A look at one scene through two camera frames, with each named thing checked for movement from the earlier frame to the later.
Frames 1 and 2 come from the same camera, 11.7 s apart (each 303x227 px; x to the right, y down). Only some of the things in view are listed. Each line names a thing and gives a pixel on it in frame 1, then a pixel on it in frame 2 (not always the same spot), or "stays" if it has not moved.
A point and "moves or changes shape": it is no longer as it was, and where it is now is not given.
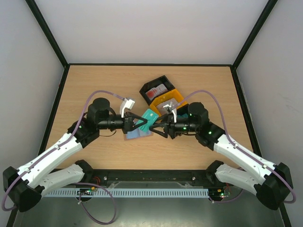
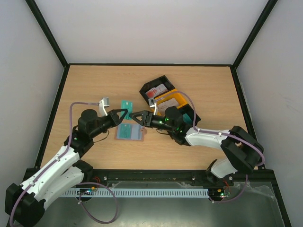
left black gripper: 129,118 to 115,119
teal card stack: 184,116 stays
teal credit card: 151,117 moves or changes shape
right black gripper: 170,127 to 146,119
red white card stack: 151,93 stays
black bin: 154,84 stays
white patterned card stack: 172,104 stays
